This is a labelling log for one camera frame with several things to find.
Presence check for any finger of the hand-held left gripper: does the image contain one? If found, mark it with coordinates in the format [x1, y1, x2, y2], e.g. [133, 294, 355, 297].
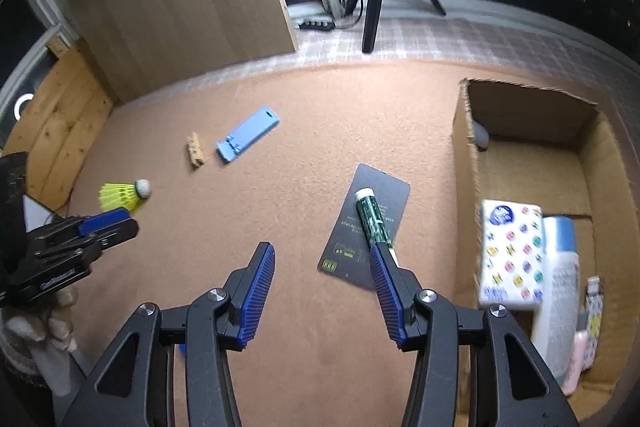
[27, 208, 140, 268]

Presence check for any plaid sheet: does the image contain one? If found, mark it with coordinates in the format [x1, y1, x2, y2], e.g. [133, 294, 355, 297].
[292, 13, 640, 80]

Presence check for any small white case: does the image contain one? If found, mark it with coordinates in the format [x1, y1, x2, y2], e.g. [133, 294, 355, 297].
[474, 121, 492, 154]

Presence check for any black card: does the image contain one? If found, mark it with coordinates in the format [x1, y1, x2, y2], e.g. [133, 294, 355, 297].
[318, 164, 411, 292]

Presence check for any green patterned tube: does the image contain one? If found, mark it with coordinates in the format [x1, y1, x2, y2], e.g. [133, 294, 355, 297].
[354, 188, 399, 269]

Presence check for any cardboard box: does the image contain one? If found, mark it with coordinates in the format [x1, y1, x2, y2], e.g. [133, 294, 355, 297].
[451, 77, 632, 410]

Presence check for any black power strip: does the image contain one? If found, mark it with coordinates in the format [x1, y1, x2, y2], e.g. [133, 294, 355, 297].
[298, 17, 337, 33]

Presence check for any pink tube with grey cap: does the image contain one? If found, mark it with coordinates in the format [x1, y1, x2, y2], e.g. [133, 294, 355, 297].
[560, 329, 597, 397]

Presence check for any yellow shuttlecock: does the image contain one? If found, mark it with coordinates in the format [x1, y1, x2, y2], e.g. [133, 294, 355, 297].
[98, 179, 152, 213]

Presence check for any wooden clothespin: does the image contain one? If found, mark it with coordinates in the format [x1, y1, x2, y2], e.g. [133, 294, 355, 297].
[184, 132, 209, 170]

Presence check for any blue phone stand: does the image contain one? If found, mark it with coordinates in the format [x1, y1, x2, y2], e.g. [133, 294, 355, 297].
[215, 106, 281, 166]

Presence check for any patterned lighter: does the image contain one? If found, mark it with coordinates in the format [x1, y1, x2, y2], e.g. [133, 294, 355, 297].
[581, 275, 604, 358]

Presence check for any pine wood board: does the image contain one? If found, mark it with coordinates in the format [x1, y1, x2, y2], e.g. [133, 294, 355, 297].
[0, 34, 117, 214]

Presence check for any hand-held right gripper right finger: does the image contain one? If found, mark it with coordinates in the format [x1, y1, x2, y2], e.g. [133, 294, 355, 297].
[369, 244, 581, 427]

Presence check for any person's left hand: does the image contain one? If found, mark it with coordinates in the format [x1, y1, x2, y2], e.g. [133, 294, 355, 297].
[0, 289, 78, 396]

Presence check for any wooden cabinet panel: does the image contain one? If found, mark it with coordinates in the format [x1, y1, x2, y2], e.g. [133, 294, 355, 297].
[66, 0, 300, 106]

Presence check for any white bottle with blue cap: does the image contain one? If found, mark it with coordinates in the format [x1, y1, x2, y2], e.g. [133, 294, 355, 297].
[530, 215, 582, 384]

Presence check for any patterned tissue pack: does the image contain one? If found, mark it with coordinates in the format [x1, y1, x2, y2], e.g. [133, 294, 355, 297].
[477, 199, 544, 311]

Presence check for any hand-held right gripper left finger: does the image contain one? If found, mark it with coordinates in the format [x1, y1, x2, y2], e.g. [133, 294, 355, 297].
[60, 242, 276, 427]

